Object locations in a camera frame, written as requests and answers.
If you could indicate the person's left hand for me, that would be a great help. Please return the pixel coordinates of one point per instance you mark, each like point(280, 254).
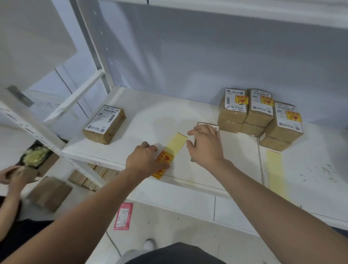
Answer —
point(141, 163)

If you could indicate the person's right hand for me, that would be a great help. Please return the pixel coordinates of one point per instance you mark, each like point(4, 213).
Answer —
point(209, 149)

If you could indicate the small brown cardboard box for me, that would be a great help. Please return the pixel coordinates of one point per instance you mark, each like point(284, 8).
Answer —
point(229, 126)
point(231, 117)
point(103, 119)
point(274, 144)
point(282, 133)
point(258, 118)
point(252, 130)
point(216, 128)

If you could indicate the yellow red sticker strip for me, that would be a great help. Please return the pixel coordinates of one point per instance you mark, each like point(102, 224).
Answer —
point(276, 174)
point(176, 141)

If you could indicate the white metal shelf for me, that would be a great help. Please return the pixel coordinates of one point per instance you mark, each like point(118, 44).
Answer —
point(152, 114)

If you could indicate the yellow red square sticker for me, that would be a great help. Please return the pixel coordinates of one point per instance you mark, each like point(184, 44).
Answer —
point(267, 101)
point(293, 116)
point(242, 99)

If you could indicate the person's left forearm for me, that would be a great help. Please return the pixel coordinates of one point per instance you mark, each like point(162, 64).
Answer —
point(76, 223)

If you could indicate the person's right forearm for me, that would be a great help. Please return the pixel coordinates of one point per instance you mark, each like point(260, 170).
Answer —
point(285, 212)

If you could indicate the person's left white shoe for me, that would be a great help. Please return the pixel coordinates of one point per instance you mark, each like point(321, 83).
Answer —
point(149, 244)

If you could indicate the person's dark clothing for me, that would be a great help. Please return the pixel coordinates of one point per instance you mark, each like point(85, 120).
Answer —
point(174, 254)

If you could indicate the pink paper scrap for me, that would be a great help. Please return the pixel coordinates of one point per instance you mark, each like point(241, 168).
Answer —
point(123, 216)

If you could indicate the row of flat brown cartons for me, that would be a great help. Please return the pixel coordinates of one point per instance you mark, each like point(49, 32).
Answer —
point(81, 178)

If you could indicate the open brown carton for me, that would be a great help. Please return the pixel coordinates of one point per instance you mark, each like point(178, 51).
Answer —
point(49, 163)

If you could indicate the flat brown carton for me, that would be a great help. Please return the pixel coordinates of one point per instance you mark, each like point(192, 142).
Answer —
point(49, 193)

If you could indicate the green plastic bag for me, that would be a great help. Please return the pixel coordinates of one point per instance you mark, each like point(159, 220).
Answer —
point(35, 157)

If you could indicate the white flat panel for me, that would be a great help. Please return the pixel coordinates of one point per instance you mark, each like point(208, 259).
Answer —
point(32, 40)

